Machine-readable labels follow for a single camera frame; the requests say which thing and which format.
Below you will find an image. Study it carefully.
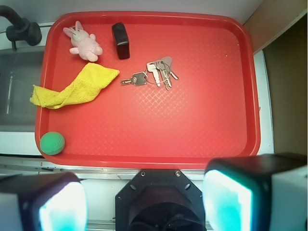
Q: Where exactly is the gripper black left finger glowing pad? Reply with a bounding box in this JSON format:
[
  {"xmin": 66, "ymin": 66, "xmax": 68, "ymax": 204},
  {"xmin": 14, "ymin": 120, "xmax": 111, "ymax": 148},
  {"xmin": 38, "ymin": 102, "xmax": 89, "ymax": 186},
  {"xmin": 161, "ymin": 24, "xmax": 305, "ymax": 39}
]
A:
[{"xmin": 0, "ymin": 172, "xmax": 88, "ymax": 231}]

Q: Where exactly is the green golf ball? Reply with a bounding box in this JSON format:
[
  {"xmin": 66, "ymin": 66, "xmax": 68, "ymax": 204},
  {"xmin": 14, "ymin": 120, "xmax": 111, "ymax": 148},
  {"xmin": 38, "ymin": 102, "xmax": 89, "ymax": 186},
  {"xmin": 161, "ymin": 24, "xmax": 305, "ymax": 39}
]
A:
[{"xmin": 40, "ymin": 132, "xmax": 65, "ymax": 155}]

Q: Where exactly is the black rectangular block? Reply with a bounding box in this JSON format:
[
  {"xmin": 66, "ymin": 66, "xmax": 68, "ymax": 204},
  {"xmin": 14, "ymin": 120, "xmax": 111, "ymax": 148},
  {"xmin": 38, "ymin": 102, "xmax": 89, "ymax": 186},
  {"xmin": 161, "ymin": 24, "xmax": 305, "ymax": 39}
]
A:
[{"xmin": 112, "ymin": 23, "xmax": 130, "ymax": 60}]

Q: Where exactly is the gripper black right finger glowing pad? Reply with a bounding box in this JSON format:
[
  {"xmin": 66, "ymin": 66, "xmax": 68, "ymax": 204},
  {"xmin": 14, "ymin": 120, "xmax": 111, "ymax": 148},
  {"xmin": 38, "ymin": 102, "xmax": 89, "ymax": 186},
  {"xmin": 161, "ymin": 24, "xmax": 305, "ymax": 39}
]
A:
[{"xmin": 202, "ymin": 153, "xmax": 308, "ymax": 231}]

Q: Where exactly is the stainless steel sink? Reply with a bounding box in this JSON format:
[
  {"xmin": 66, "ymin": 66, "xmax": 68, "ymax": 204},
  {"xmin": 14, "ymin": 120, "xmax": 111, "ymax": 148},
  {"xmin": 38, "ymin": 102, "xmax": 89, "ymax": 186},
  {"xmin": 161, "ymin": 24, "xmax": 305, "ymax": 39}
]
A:
[{"xmin": 0, "ymin": 46, "xmax": 45, "ymax": 132}]

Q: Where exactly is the black octagonal mount plate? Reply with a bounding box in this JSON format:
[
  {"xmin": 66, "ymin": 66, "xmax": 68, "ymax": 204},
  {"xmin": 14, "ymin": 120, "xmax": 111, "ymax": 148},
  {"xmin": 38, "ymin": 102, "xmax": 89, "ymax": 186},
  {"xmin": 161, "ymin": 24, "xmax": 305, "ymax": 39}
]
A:
[{"xmin": 115, "ymin": 169, "xmax": 206, "ymax": 231}]

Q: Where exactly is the silver key bunch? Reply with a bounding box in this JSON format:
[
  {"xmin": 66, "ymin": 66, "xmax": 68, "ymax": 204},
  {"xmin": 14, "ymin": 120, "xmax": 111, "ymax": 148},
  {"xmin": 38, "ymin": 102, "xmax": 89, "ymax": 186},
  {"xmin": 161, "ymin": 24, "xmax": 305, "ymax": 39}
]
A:
[{"xmin": 120, "ymin": 56, "xmax": 179, "ymax": 90}]

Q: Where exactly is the red plastic tray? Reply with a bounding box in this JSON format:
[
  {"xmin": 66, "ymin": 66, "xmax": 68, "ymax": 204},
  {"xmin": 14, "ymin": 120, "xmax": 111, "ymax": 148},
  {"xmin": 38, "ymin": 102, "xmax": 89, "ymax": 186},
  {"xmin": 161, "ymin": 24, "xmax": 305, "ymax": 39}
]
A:
[{"xmin": 35, "ymin": 12, "xmax": 260, "ymax": 169}]

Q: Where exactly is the yellow knit cloth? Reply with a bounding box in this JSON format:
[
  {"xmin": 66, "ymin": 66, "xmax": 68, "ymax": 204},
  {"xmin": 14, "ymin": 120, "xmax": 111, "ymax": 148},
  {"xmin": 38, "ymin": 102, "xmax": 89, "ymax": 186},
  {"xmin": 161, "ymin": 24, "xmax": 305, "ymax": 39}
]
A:
[{"xmin": 29, "ymin": 63, "xmax": 120, "ymax": 110}]

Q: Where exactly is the pink plush bunny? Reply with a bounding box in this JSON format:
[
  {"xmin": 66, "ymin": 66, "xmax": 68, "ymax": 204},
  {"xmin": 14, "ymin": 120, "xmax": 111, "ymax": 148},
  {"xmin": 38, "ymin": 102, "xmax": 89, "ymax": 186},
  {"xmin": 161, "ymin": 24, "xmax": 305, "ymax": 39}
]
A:
[{"xmin": 63, "ymin": 21, "xmax": 103, "ymax": 62}]

